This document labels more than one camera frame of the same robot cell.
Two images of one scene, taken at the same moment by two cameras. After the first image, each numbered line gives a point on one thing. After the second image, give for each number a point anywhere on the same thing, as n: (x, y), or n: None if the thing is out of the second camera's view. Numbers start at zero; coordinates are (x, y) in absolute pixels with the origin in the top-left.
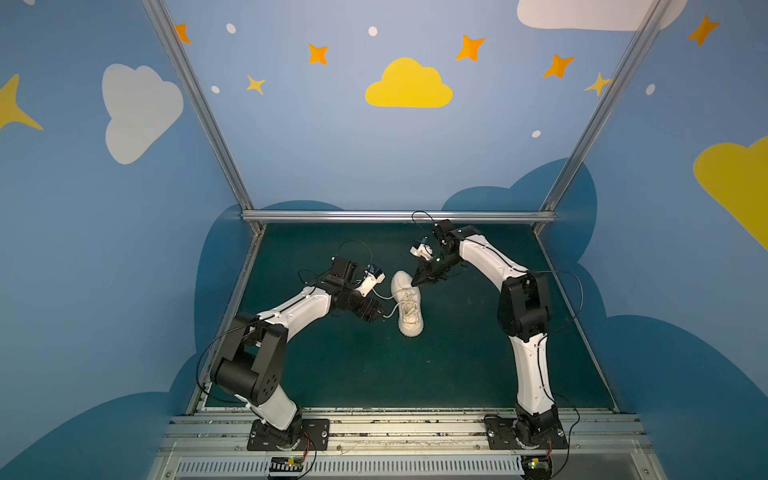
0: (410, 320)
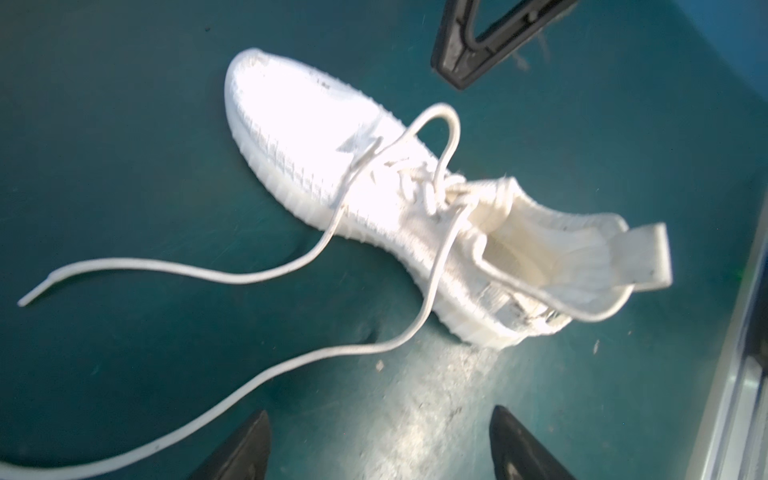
0: (300, 132)
